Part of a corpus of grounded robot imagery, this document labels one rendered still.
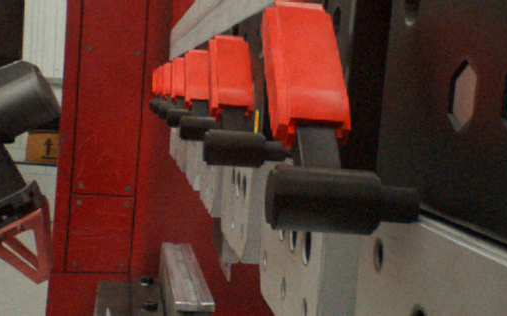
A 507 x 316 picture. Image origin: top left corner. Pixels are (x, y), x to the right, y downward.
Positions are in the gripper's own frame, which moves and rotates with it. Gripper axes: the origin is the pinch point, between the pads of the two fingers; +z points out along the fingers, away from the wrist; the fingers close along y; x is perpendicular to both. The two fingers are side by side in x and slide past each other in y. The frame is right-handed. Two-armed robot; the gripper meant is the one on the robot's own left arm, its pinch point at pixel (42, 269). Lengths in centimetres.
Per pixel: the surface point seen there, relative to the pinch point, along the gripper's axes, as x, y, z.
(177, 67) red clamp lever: -22.8, -11.6, -13.6
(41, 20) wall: 23, 699, -92
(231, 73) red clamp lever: -23, -53, -13
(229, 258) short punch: -18.8, -6.4, 7.4
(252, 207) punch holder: -21, -46, -4
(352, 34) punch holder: -26, -66, -12
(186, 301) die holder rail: -10.6, 28.9, 18.5
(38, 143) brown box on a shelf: 19, 213, -8
